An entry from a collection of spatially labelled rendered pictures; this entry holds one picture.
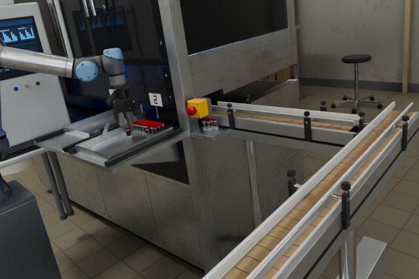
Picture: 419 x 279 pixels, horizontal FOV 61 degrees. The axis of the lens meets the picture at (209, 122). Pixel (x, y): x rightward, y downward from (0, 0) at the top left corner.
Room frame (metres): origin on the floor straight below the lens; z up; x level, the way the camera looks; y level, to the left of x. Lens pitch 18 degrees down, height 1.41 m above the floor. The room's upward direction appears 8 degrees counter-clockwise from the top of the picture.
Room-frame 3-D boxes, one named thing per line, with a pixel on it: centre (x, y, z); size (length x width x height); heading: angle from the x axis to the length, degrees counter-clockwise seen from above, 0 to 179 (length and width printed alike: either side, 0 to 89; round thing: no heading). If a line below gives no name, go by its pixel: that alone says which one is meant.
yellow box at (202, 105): (1.47, 0.04, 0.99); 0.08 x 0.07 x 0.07; 136
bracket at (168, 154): (1.45, 0.30, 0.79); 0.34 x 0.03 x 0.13; 136
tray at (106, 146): (1.48, 0.38, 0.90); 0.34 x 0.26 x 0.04; 136
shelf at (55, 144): (1.63, 0.47, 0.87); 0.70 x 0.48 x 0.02; 46
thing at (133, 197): (2.57, 0.49, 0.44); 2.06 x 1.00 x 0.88; 46
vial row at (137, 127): (1.56, 0.30, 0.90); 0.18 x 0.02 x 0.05; 46
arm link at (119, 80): (1.53, 0.36, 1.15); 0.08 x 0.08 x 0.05
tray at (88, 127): (1.80, 0.54, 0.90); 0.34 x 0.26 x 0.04; 136
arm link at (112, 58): (1.53, 0.36, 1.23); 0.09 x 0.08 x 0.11; 100
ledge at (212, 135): (1.49, 0.00, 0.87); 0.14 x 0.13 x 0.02; 136
